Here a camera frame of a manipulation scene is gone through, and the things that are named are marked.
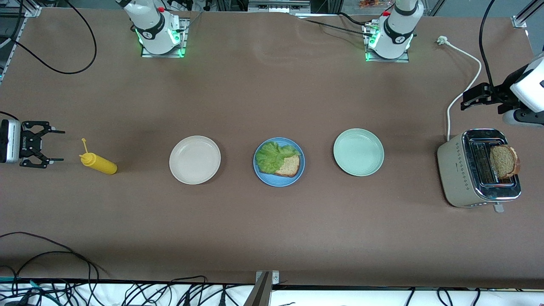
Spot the beige round plate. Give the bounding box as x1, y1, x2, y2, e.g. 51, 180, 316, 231
169, 136, 221, 185

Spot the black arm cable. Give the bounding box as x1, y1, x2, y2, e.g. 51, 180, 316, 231
0, 0, 97, 122
479, 0, 521, 100

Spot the yellow mustard squeeze bottle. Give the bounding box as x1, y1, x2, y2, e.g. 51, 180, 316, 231
79, 138, 118, 175

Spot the black looping cable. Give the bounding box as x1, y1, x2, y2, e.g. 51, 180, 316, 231
0, 232, 109, 294

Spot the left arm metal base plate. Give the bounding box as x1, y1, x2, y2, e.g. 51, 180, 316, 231
365, 23, 410, 63

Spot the pale green round plate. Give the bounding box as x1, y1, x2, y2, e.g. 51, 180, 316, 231
333, 128, 385, 177

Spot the dark aluminium frame profile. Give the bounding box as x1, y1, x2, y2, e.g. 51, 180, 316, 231
243, 272, 272, 306

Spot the silver aluminium frame profile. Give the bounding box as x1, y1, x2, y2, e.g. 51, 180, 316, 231
512, 0, 544, 29

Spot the green lettuce leaf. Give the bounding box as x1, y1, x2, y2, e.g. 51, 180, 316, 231
255, 142, 301, 175

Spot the grey electronics box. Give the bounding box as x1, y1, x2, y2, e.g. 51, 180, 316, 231
248, 0, 312, 13

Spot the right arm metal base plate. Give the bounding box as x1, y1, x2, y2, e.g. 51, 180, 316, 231
141, 18, 187, 58

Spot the beige chrome toaster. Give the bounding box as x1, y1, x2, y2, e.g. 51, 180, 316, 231
437, 129, 522, 213

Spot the white toaster power cable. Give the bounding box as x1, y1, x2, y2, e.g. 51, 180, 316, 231
437, 36, 483, 142

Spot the brown bread slice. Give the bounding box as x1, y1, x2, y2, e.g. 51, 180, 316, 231
272, 155, 301, 178
490, 144, 521, 179

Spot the blue round plate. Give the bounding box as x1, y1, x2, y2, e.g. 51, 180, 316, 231
253, 137, 305, 187

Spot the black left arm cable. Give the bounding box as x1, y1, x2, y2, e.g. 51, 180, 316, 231
479, 0, 521, 100

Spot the black base connector cable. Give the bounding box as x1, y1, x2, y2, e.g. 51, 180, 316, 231
293, 12, 377, 38

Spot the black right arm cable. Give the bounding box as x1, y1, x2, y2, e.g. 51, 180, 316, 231
0, 0, 97, 122

